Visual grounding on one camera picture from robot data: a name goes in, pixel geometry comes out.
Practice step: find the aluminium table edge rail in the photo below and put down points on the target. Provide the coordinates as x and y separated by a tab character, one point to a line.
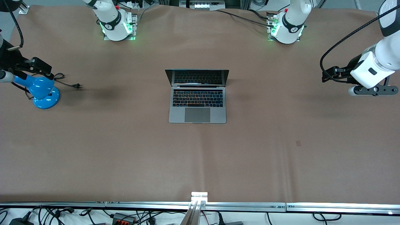
53	204
343	207
243	206

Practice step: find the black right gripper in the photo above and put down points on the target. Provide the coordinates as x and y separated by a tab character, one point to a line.
12	59

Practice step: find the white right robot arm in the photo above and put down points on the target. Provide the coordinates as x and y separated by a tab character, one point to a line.
111	25

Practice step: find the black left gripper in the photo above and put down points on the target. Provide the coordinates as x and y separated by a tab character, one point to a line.
348	68

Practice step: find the brown table cover sheet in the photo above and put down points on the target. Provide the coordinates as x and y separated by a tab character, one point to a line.
125	156

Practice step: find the black power adapter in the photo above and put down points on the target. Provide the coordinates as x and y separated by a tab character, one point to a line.
20	222

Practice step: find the aluminium corner profile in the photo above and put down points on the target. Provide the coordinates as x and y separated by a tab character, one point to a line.
24	9

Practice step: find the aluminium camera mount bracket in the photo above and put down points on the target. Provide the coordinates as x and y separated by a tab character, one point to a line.
199	197

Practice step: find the grey laptop computer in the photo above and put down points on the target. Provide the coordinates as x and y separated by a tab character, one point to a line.
197	109

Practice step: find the grey connector box orange levers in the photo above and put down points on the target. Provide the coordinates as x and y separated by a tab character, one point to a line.
123	217

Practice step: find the metal rack with power strip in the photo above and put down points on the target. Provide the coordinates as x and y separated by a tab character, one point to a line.
202	4

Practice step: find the blue desk lamp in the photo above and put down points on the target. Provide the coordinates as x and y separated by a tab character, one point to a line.
43	93

